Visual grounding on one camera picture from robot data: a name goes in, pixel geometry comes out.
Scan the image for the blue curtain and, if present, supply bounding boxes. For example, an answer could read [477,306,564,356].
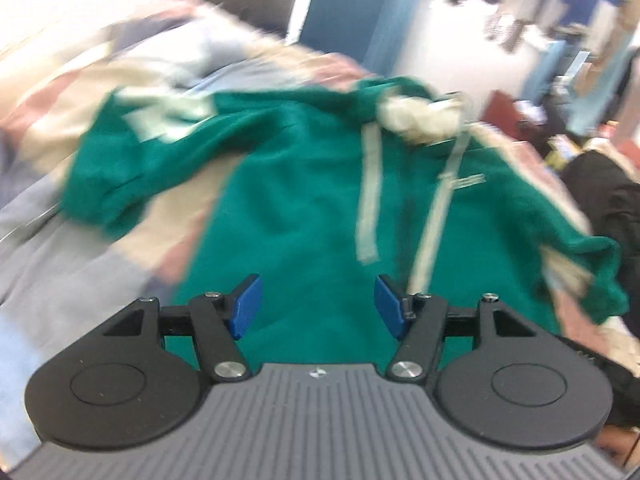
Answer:
[370,0,428,76]

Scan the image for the red suitcase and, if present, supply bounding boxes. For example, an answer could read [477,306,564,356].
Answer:
[482,90,546,141]

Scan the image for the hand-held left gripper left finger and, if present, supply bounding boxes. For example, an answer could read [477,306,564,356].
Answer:
[102,274,263,382]

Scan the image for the green hoodie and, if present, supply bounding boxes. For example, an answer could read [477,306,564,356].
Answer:
[60,76,630,361]

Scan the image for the blue padded panel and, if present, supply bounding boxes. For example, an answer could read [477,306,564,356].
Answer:
[300,0,396,68]

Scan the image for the black puffer jacket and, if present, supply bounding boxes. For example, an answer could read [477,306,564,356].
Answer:
[560,150,640,271]

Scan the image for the row of hanging clothes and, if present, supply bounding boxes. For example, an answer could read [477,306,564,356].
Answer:
[440,0,640,136]

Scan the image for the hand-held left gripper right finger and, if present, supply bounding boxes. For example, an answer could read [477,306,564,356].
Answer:
[375,274,538,382]

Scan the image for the patchwork bed quilt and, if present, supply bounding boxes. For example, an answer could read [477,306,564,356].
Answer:
[0,0,640,461]

